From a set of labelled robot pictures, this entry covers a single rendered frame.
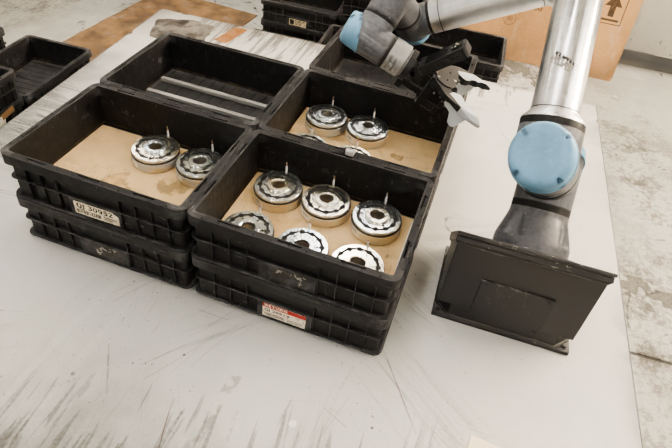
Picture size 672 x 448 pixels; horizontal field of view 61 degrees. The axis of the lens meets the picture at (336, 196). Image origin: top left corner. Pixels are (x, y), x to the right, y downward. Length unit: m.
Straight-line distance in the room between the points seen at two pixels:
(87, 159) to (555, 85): 0.97
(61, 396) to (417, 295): 0.70
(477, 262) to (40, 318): 0.83
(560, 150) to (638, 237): 1.81
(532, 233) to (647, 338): 1.32
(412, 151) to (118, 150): 0.68
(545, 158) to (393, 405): 0.51
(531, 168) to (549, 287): 0.23
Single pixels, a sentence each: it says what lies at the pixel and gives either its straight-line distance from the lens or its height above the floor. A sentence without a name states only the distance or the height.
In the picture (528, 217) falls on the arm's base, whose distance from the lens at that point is 1.18.
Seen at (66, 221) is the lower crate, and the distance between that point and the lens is 1.27.
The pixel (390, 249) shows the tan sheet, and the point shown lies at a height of 0.83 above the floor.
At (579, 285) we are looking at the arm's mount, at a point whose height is 0.89.
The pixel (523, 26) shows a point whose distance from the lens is 3.92.
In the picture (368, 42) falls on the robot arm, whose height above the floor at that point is 1.10.
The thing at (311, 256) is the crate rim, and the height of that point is 0.93.
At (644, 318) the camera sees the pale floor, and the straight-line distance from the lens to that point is 2.49.
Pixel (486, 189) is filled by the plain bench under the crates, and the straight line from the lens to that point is 1.57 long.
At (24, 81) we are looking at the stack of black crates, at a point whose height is 0.38.
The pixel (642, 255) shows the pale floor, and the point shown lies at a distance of 2.75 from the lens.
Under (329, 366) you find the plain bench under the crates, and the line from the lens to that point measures 1.12.
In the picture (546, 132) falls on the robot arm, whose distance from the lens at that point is 1.05.
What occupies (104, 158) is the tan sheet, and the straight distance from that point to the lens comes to 1.36.
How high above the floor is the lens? 1.64
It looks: 41 degrees down
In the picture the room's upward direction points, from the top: 7 degrees clockwise
